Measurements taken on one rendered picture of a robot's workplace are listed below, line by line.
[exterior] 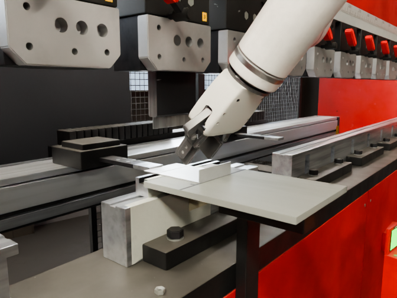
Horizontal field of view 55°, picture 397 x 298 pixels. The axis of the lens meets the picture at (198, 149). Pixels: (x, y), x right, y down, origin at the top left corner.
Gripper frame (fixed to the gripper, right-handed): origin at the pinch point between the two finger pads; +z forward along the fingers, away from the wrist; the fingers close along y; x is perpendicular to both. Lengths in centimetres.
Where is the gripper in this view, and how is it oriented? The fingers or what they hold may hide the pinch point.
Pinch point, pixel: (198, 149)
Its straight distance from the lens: 63.9
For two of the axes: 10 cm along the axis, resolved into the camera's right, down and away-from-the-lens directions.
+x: 5.9, 7.1, -3.7
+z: -5.0, 6.9, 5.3
